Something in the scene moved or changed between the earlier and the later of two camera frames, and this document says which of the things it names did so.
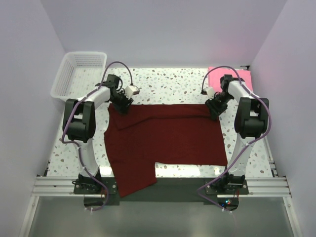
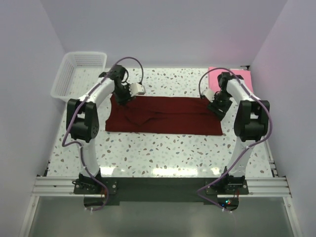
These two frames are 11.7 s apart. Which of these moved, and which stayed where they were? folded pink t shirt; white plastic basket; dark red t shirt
Moved: dark red t shirt
Stayed: white plastic basket; folded pink t shirt
